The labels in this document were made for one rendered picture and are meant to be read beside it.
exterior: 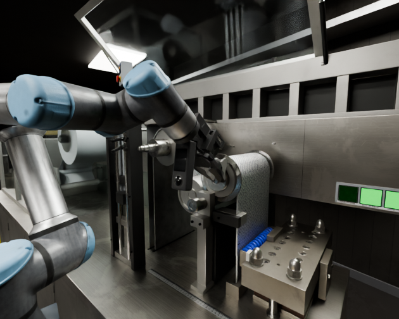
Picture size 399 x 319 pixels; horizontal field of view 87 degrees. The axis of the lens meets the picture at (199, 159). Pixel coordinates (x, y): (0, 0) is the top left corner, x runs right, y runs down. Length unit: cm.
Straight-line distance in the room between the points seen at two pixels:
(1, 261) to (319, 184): 91
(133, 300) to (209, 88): 90
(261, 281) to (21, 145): 72
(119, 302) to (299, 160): 76
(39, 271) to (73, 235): 10
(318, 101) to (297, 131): 15
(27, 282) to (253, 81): 95
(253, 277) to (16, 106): 61
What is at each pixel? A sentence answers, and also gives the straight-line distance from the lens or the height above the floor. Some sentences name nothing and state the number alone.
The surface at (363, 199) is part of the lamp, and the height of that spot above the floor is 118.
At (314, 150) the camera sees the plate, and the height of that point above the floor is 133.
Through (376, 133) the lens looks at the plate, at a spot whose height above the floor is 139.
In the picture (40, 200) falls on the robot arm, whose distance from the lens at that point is 70.
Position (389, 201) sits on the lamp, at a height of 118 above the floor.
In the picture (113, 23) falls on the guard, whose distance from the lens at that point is 132.
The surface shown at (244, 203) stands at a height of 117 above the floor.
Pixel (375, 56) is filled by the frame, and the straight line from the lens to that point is 89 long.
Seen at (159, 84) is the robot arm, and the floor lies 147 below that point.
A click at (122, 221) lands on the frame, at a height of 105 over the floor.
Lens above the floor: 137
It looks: 6 degrees down
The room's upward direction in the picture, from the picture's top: straight up
